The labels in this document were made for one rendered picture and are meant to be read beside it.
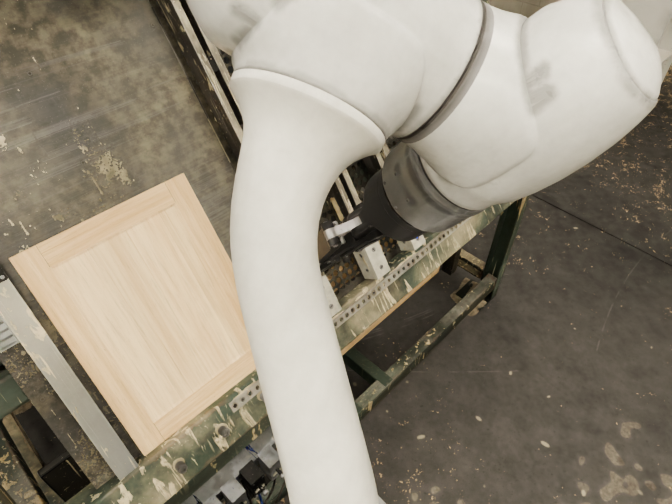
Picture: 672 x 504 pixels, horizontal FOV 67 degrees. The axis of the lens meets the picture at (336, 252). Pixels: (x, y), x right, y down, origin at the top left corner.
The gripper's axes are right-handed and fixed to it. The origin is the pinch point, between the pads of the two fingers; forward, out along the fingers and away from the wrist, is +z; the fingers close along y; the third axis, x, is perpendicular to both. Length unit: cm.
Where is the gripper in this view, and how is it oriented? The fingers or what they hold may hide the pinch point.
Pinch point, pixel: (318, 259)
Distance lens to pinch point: 63.3
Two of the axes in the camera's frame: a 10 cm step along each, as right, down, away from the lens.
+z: -4.8, 3.3, 8.1
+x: 3.9, 9.1, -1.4
